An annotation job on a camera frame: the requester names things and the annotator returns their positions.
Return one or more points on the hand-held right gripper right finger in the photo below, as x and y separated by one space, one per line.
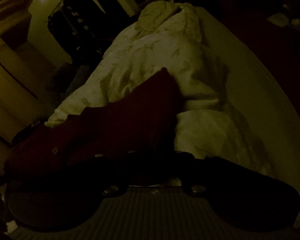
171 170

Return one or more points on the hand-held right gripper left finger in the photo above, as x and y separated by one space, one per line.
137 168

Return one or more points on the dark red buttoned garment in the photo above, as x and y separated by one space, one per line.
127 110

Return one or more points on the white leaf-print duvet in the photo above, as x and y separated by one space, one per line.
152 55

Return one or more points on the white bed sheet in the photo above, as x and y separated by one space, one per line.
252 80

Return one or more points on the wooden wardrobe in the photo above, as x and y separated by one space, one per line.
12 80

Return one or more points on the dark patterned cloth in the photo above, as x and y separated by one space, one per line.
72 25

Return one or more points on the dark red blanket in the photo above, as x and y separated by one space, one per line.
252 10

